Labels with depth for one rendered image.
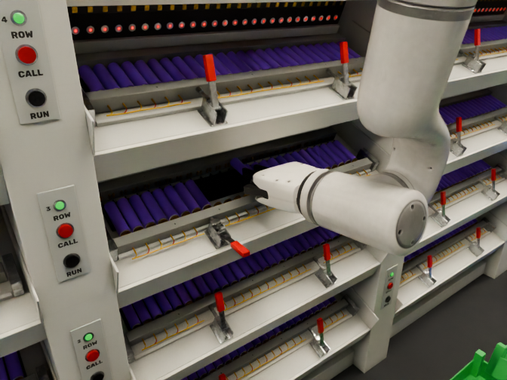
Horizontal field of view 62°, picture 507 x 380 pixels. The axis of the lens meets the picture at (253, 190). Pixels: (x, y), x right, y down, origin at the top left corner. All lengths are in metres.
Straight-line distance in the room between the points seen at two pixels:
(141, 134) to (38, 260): 0.20
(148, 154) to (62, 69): 0.14
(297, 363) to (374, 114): 0.71
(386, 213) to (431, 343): 0.94
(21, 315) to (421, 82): 0.54
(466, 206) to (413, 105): 0.93
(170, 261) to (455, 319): 1.07
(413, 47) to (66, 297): 0.50
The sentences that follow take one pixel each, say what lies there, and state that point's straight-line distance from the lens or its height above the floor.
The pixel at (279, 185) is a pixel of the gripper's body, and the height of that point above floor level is 0.68.
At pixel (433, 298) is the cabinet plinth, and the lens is 1.52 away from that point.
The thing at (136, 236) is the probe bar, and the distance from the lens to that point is 0.66.
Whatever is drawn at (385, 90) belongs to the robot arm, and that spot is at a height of 0.85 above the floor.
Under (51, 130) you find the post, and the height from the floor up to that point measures 0.80.
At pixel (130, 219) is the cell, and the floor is 0.62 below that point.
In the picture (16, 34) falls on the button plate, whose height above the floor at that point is 0.90.
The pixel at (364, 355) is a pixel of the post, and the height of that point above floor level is 0.06.
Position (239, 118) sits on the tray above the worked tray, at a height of 0.77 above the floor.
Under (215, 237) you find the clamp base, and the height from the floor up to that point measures 0.58.
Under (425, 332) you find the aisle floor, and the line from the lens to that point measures 1.45.
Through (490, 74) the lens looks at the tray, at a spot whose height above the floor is 0.76.
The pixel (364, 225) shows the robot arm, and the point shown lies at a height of 0.68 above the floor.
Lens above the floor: 0.94
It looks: 25 degrees down
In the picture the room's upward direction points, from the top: straight up
